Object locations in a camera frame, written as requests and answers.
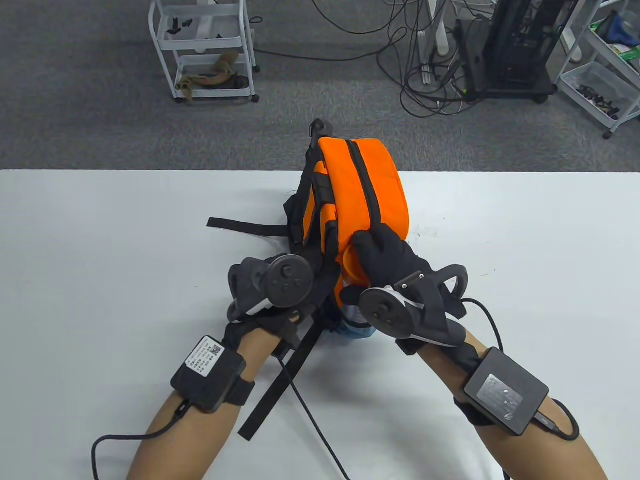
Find person's left hand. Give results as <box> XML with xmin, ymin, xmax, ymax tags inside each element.
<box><xmin>222</xmin><ymin>252</ymin><xmax>341</xmax><ymax>358</ymax></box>

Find person's right hand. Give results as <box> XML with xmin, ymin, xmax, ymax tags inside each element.
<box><xmin>340</xmin><ymin>223</ymin><xmax>470</xmax><ymax>357</ymax></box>

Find orange and blue school bag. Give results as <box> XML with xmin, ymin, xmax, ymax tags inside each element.
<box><xmin>207</xmin><ymin>118</ymin><xmax>412</xmax><ymax>442</ymax></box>

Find person's right forearm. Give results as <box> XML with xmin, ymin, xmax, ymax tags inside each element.
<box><xmin>415</xmin><ymin>330</ymin><xmax>609</xmax><ymax>480</ymax></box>

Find person's left forearm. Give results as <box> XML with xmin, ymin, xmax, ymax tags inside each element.
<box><xmin>126</xmin><ymin>325</ymin><xmax>281</xmax><ymax>480</ymax></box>

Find black tracking controller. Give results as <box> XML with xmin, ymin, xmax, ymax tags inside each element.
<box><xmin>359</xmin><ymin>264</ymin><xmax>470</xmax><ymax>349</ymax></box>
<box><xmin>227</xmin><ymin>254</ymin><xmax>316</xmax><ymax>324</ymax></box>

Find black wrist module white label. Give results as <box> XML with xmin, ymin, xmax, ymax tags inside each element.
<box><xmin>171</xmin><ymin>336</ymin><xmax>256</xmax><ymax>414</ymax></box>

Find white table leg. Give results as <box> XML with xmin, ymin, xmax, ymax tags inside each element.
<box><xmin>417</xmin><ymin>0</ymin><xmax>452</xmax><ymax>86</ymax></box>

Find black equipment rack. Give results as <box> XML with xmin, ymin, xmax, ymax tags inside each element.
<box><xmin>456</xmin><ymin>0</ymin><xmax>582</xmax><ymax>105</ymax></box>

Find white rolling cart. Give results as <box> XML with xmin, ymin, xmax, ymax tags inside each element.
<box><xmin>148</xmin><ymin>0</ymin><xmax>261</xmax><ymax>106</ymax></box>

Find black cable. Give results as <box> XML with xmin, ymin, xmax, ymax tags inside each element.
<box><xmin>460</xmin><ymin>298</ymin><xmax>581</xmax><ymax>480</ymax></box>
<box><xmin>91</xmin><ymin>400</ymin><xmax>194</xmax><ymax>480</ymax></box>
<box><xmin>275</xmin><ymin>355</ymin><xmax>352</xmax><ymax>480</ymax></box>

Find tangle of black floor cables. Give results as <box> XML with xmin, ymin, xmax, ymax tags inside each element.
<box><xmin>249</xmin><ymin>0</ymin><xmax>482</xmax><ymax>119</ymax></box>

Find brown cloth strap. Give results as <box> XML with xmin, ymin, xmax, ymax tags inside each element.
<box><xmin>175</xmin><ymin>50</ymin><xmax>242</xmax><ymax>105</ymax></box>

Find white wire shelf cart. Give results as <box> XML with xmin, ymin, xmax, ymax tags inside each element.
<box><xmin>554</xmin><ymin>0</ymin><xmax>640</xmax><ymax>140</ymax></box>

